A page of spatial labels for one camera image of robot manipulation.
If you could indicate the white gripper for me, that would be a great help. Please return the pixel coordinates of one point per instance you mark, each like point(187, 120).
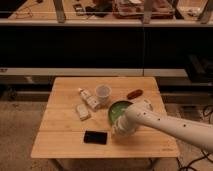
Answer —
point(123, 127)

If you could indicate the black rectangular eraser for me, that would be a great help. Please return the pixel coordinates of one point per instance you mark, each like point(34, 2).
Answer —
point(95, 137)

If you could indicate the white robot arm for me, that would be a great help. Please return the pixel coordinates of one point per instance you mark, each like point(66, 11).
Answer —
point(141, 113)

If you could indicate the green bowl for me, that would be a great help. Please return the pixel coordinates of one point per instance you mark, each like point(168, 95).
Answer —
point(116, 110)

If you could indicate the brown oblong object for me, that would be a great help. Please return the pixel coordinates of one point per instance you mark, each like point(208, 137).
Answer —
point(134, 94)

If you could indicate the translucent plastic cup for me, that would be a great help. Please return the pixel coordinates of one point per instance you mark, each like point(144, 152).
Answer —
point(103, 92)

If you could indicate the wooden table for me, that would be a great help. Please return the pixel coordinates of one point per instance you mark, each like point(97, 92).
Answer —
point(61, 133)

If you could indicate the shelf rack with clutter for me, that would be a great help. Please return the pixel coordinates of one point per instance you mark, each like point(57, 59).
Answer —
point(61, 12)

